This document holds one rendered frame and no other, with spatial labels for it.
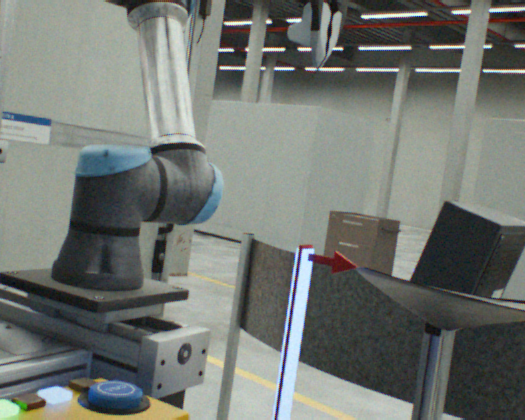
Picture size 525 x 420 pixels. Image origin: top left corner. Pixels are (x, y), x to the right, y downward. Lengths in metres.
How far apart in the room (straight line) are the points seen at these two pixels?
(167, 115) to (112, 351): 0.43
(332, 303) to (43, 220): 1.06
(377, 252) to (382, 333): 4.92
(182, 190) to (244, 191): 9.92
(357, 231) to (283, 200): 3.27
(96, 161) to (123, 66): 1.43
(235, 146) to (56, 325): 10.24
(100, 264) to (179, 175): 0.20
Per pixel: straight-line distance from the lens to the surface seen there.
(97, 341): 1.14
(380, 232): 7.38
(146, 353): 1.07
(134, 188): 1.15
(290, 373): 0.77
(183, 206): 1.22
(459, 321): 0.78
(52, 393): 0.57
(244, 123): 11.28
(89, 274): 1.14
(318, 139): 10.36
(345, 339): 2.59
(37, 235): 2.38
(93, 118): 2.47
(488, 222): 1.26
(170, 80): 1.31
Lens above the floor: 1.27
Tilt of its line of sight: 3 degrees down
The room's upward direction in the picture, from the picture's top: 8 degrees clockwise
